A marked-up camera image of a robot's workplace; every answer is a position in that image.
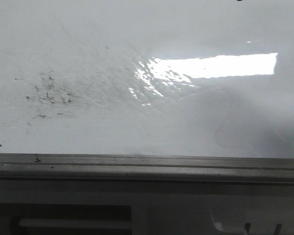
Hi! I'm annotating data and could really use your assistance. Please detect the white whiteboard surface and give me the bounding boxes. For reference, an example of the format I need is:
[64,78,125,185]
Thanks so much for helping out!
[0,0,294,158]

